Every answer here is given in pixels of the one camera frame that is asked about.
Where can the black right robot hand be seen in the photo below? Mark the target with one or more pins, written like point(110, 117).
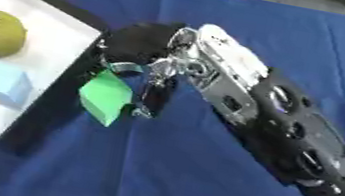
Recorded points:
point(139, 43)

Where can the green block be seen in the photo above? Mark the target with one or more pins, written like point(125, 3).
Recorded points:
point(105, 95)

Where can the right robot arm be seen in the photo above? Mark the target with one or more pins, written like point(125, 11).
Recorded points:
point(274, 114)

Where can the black box with white inside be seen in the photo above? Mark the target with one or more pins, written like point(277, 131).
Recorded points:
point(17, 59)

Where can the light blue cube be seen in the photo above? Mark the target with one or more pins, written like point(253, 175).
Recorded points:
point(6, 85)

